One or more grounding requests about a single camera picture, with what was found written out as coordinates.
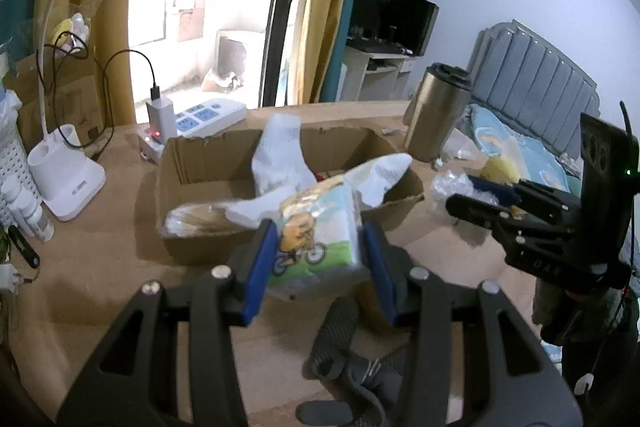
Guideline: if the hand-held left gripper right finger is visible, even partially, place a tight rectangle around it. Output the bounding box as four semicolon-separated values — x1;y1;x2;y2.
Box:
361;222;585;427

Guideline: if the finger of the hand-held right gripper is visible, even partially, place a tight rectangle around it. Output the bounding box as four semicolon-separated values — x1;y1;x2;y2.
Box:
467;176;583;220
445;193;576;242

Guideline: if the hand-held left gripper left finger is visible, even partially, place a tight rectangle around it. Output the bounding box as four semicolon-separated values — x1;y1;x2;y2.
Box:
56;219;279;427

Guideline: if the cartoon print tissue pack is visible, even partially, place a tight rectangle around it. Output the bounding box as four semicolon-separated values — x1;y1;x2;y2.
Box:
265;184;371;303

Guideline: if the bag of cotton swabs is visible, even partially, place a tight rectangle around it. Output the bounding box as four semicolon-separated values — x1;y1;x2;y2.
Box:
165;199;261;238

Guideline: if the brown cardboard box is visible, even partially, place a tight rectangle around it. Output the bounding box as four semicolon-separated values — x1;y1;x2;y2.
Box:
155;126;425;266

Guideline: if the clear plastic bag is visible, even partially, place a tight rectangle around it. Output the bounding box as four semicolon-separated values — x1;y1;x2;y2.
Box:
430;169;497;224

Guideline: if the yellow tissue pack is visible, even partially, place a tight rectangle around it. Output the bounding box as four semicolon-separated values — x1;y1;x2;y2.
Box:
480;154;522;186

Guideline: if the bed with blue sheet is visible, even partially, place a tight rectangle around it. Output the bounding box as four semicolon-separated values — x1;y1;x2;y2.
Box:
460;103;584;196

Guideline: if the grey sock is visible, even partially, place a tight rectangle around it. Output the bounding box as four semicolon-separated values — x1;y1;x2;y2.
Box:
295;353;412;427
304;297;362;379

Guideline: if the steel tumbler with black lid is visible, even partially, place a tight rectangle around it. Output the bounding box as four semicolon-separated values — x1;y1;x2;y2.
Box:
402;62;474;164

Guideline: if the grey padded headboard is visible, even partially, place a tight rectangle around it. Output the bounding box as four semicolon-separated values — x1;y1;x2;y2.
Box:
467;20;601;158

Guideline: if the white blue power strip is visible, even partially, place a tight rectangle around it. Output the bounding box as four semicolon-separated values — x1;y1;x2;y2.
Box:
175;100;249;138

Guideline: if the white socket with red light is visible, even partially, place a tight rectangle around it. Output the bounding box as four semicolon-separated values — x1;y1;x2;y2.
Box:
139;132;169;161

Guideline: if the white computer desk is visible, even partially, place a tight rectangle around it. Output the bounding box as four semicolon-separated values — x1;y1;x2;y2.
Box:
340;43;422;104

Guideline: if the white charger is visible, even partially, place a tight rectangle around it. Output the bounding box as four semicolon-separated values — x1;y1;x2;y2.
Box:
145;99;177;142

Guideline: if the black computer monitor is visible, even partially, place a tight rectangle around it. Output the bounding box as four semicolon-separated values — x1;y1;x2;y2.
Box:
349;0;440;58

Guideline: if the white desk lamp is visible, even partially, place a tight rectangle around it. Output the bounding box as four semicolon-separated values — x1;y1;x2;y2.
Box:
0;0;151;223

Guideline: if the white washing machine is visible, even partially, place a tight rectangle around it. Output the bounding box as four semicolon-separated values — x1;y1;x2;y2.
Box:
216;29;265;80

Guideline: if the narrow yellow curtain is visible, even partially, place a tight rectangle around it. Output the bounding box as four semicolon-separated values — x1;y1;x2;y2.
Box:
295;0;372;106

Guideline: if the brown cardboard panel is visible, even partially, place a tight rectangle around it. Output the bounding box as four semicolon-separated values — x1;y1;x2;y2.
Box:
2;51;119;144

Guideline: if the white plug adapter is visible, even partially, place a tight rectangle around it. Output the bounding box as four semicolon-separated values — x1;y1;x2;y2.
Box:
0;263;24;292

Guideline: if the white perforated basket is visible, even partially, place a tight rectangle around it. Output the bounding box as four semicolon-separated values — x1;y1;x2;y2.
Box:
0;91;41;219

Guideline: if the wide yellow curtain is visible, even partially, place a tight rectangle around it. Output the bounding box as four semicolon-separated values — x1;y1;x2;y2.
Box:
65;0;137;128

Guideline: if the yellow white hanging trinket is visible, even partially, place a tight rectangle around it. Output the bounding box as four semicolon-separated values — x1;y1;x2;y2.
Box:
52;12;92;58

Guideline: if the wide teal curtain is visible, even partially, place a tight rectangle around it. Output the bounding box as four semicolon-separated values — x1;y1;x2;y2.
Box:
0;0;42;60

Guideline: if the black charging cable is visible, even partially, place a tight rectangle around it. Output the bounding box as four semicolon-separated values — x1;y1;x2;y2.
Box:
40;29;164;160

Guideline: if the black sliding door frame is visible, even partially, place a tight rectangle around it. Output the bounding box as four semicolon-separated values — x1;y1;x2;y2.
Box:
260;0;322;108

